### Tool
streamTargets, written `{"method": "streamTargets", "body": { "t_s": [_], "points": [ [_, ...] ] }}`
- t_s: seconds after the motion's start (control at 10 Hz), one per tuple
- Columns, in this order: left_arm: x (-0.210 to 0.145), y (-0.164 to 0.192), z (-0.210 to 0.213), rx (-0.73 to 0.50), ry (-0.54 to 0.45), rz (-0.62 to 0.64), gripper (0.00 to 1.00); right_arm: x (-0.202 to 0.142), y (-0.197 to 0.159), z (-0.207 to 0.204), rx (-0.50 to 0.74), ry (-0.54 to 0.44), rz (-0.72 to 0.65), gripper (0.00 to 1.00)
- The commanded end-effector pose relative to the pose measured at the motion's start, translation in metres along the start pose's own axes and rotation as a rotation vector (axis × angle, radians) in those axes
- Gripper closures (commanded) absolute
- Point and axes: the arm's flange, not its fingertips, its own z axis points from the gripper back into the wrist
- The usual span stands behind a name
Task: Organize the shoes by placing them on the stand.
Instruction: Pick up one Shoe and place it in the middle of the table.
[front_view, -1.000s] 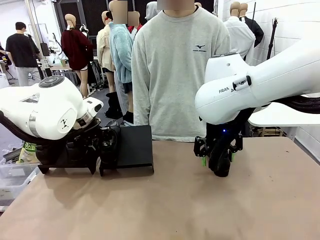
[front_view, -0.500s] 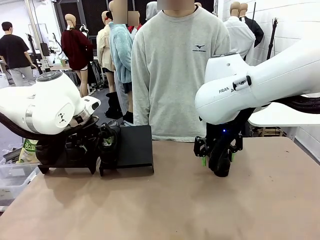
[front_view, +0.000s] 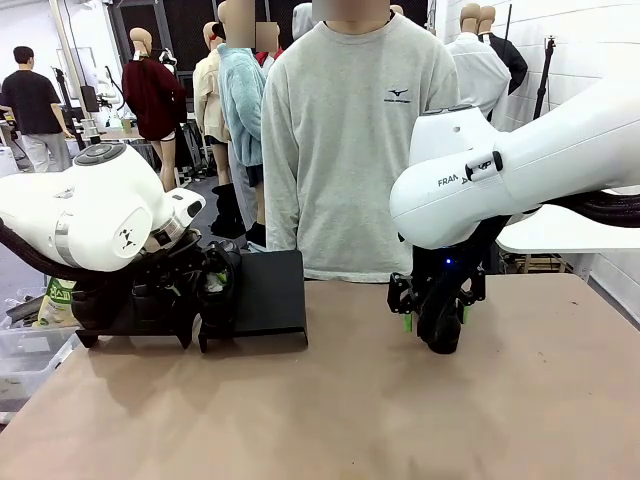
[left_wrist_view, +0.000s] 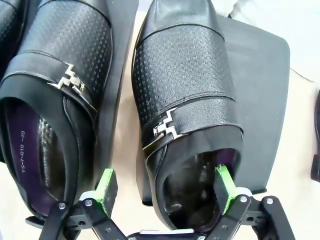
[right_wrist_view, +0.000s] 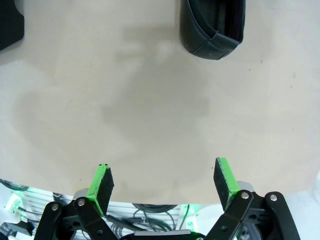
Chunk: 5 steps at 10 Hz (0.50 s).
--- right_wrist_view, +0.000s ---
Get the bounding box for black coiled cable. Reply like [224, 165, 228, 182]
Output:
[109, 202, 181, 233]

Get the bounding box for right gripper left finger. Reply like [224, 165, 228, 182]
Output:
[33, 163, 128, 240]

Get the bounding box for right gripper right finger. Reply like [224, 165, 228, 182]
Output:
[204, 156, 301, 240]

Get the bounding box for small black leather shoe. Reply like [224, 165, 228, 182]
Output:
[179, 0, 247, 61]

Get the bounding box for black shoe stand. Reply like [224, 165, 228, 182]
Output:
[0, 0, 26, 52]

